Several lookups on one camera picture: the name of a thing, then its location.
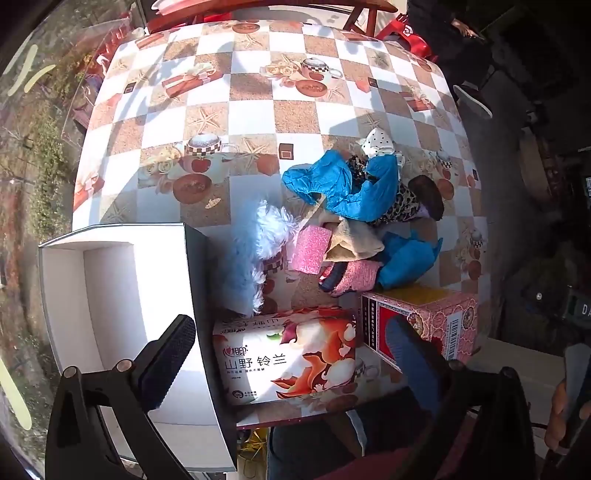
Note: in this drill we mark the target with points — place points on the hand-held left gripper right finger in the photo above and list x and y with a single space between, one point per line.
406 350

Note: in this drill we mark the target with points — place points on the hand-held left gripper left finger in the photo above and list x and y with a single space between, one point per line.
171 364

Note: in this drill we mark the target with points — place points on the pink sponge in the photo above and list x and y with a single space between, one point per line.
358 277
309 249

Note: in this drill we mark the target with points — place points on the white cardboard box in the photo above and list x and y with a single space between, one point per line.
106 295

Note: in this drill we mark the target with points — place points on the leopard print cloth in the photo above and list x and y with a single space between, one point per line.
401 203

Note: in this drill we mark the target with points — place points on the person's right hand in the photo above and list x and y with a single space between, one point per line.
556 415

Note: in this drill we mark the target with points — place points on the red and pink carton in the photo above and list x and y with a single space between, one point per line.
443 318

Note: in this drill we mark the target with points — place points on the floral tissue pack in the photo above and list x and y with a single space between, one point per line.
258 360

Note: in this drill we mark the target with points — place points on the dark blue cloth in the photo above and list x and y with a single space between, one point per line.
332 278

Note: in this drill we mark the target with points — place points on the yellow plastic bag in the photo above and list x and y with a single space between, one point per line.
254 447

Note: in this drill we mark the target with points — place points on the person's legs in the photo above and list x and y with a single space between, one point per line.
314 443

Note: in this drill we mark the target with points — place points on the dark brown cloth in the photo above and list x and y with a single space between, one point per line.
427 194

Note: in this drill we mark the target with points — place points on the white polka dot sock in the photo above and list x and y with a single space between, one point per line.
376 141

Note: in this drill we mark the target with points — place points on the checked tablecloth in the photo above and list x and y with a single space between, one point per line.
231 60

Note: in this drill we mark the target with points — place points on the red plastic stool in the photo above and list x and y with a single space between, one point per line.
406 34

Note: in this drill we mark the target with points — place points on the wooden bench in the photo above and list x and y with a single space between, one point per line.
369 5

